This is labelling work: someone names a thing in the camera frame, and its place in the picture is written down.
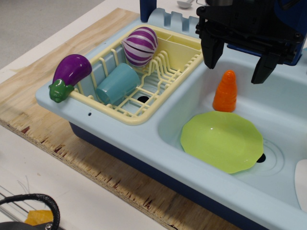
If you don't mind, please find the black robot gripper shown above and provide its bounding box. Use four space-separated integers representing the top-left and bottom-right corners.
196 0 304 84

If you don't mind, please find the orange toy carrot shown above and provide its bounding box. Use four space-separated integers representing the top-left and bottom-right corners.
213 70 237 112

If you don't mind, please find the green plastic plate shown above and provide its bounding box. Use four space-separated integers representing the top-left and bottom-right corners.
180 111 263 174

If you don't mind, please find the light blue toy sink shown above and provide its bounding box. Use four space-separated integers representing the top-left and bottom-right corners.
35 48 307 230

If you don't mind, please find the purple striped toy onion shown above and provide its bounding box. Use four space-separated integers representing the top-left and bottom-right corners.
121 26 158 67

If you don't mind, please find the cream dish drying rack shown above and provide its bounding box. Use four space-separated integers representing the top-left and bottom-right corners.
69 25 203 125

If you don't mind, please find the teal plastic cup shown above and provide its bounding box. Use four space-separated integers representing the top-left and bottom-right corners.
96 63 141 104

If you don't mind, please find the white object in sink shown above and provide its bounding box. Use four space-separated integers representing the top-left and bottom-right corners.
294 159 307 212

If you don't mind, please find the purple toy eggplant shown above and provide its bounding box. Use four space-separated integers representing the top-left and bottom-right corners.
49 54 92 103

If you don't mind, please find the plywood board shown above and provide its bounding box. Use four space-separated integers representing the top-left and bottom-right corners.
0 1 236 230

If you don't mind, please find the yellow tag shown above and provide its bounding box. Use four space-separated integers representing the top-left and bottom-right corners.
24 210 53 226

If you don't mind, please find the black braided cable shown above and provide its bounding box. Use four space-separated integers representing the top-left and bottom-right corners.
0 193 60 230

